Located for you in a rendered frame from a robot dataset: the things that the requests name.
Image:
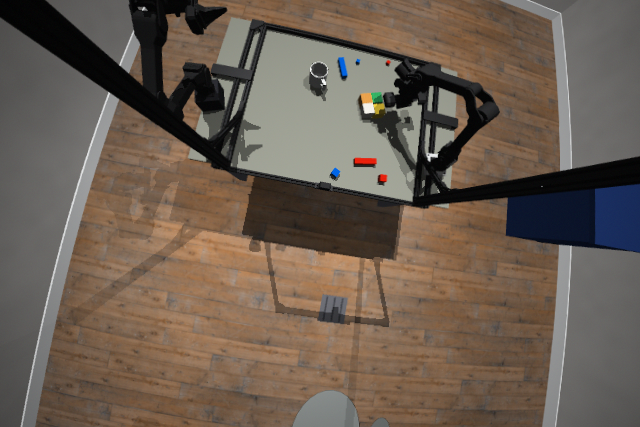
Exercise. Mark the grey mug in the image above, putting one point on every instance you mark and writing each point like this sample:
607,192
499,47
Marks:
318,69

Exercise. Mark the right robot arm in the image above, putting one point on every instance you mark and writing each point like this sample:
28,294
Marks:
431,75

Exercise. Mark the green cube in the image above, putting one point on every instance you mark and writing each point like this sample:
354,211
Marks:
377,98

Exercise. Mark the orange cube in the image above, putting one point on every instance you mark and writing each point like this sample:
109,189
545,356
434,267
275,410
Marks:
365,98

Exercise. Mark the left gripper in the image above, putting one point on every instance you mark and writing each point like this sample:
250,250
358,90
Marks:
204,15

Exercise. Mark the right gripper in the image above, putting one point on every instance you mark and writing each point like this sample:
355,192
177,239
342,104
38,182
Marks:
404,99

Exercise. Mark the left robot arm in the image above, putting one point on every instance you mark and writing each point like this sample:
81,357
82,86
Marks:
150,28

